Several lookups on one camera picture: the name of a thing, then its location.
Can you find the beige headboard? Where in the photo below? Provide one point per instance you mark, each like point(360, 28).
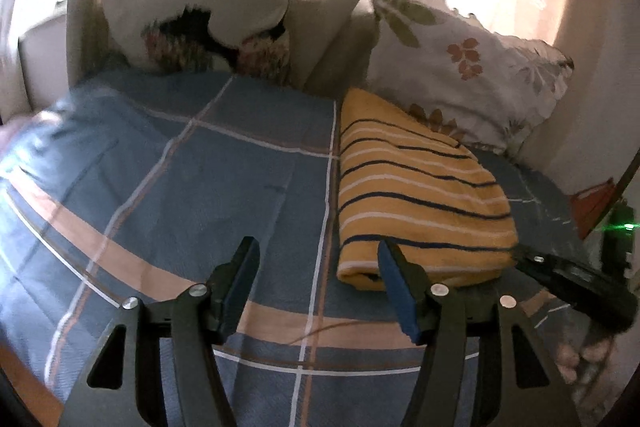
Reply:
point(585, 142)

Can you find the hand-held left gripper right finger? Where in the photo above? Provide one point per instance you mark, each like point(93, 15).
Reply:
point(401, 299)

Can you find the yellow striped towel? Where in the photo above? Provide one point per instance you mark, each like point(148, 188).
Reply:
point(410, 187)

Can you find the red orange object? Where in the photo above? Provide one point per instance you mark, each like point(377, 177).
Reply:
point(595, 207)

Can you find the blue plaid bedsheet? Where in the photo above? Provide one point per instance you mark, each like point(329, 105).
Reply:
point(175, 182)

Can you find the beige window ledge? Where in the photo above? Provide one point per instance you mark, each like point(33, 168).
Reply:
point(45, 57)

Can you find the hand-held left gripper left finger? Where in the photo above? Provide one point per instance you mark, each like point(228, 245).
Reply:
point(239, 289)

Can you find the person's right hand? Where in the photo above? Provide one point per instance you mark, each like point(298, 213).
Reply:
point(582, 357)

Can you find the white floral pillow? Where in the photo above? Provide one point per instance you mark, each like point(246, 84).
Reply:
point(475, 72)

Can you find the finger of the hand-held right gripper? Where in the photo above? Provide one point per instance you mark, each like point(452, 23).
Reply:
point(535, 264)

